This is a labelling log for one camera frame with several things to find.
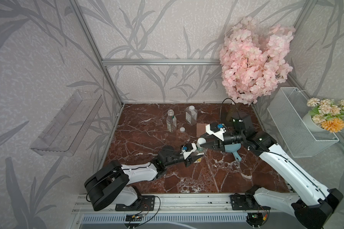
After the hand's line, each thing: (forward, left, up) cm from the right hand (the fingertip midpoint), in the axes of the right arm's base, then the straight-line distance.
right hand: (201, 139), depth 65 cm
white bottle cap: (+25, +9, -30) cm, 41 cm away
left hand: (-1, -1, -12) cm, 12 cm away
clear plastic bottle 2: (-4, 0, -4) cm, 6 cm away
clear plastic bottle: (+24, +16, -18) cm, 34 cm away
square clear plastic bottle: (+32, +2, -21) cm, 39 cm away
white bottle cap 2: (-2, +1, +1) cm, 2 cm away
